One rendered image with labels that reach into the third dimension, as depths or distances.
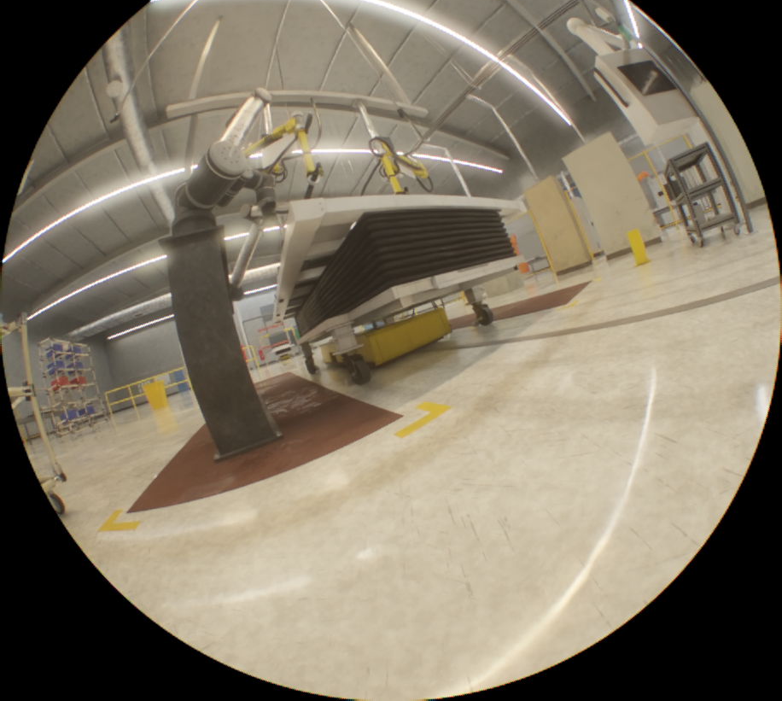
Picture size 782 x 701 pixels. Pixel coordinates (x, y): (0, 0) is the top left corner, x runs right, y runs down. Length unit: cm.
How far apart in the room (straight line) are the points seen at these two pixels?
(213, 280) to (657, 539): 129
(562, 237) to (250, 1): 1089
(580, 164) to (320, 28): 899
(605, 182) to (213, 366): 549
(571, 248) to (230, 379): 542
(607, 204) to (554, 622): 517
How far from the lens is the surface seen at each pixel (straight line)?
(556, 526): 37
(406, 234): 117
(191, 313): 107
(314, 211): 99
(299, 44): 1080
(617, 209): 517
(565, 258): 551
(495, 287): 618
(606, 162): 530
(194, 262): 113
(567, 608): 32
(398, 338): 187
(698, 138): 365
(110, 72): 859
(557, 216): 552
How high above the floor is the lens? 31
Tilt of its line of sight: 2 degrees up
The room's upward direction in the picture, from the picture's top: 19 degrees counter-clockwise
